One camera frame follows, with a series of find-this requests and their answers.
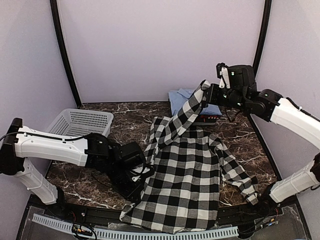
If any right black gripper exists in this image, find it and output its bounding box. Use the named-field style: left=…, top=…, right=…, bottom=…
left=204, top=82, right=247, bottom=111

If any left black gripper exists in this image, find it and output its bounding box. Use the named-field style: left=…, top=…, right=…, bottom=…
left=106, top=162, right=145, bottom=205

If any black white plaid shirt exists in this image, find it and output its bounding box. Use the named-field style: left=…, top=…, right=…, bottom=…
left=120, top=80, right=258, bottom=234

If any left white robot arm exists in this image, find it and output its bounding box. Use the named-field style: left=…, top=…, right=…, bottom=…
left=0, top=118, right=154, bottom=218

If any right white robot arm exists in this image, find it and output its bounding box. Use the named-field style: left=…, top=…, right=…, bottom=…
left=204, top=63, right=320, bottom=217

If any folded red black shirt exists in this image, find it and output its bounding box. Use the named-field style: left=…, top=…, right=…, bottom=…
left=197, top=114, right=221, bottom=123

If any folded light blue shirt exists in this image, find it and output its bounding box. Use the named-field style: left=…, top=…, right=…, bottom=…
left=168, top=88, right=222, bottom=116

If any grey plastic basket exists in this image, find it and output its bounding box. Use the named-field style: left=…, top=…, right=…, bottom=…
left=46, top=108, right=114, bottom=137

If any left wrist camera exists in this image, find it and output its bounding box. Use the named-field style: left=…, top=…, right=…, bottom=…
left=131, top=166, right=155, bottom=182

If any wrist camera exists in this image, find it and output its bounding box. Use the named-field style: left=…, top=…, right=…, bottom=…
left=216, top=62, right=230, bottom=89
left=131, top=166, right=155, bottom=182

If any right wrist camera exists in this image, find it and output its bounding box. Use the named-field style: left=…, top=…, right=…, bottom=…
left=216, top=62, right=230, bottom=89

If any white slotted cable duct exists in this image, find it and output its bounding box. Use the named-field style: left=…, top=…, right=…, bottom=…
left=32, top=213, right=239, bottom=240

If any right black frame post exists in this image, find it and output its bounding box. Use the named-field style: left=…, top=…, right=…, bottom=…
left=252, top=0, right=272, bottom=74

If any black frame post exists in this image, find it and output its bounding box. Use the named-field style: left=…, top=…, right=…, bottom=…
left=252, top=0, right=272, bottom=74
left=49, top=0, right=82, bottom=108

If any black front rail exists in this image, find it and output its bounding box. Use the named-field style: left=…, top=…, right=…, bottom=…
left=29, top=194, right=298, bottom=226

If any left black frame post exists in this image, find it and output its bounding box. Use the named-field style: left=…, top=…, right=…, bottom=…
left=49, top=0, right=82, bottom=108

